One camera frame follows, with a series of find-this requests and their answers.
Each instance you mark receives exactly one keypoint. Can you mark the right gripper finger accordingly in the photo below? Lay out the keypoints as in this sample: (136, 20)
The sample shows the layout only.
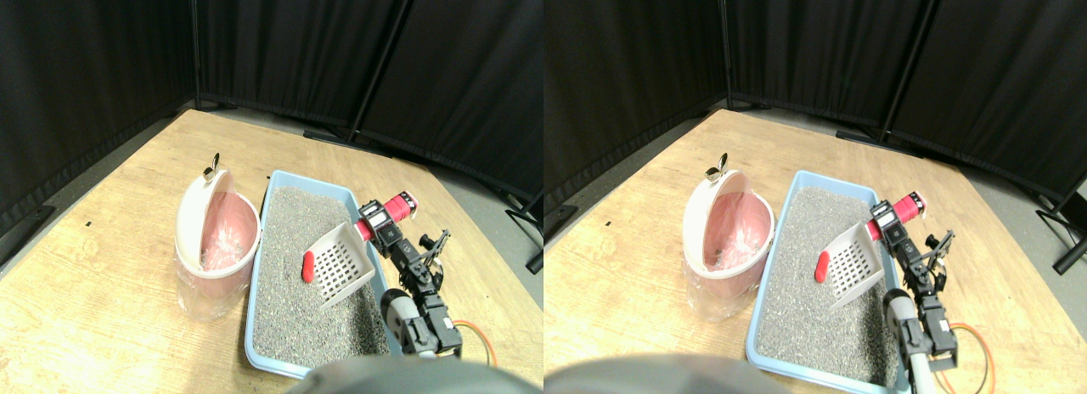
(374, 227)
(886, 227)

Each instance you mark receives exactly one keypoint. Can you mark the red lump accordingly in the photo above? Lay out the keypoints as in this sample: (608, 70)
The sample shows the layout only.
(822, 267)
(308, 267)

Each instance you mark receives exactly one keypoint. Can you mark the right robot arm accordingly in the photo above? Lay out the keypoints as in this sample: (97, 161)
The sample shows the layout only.
(921, 334)
(420, 322)

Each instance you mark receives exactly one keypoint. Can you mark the blue litter tray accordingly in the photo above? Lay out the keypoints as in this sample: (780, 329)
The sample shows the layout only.
(289, 326)
(790, 334)

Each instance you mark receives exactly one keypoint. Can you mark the black tripod stand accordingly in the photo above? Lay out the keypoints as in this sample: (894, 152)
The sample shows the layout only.
(535, 258)
(1072, 254)

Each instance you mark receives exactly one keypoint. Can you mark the white bin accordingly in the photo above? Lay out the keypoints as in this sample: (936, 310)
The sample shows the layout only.
(191, 233)
(699, 233)

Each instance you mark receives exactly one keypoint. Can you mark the black bracket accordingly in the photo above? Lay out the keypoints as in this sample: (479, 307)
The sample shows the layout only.
(435, 250)
(941, 251)

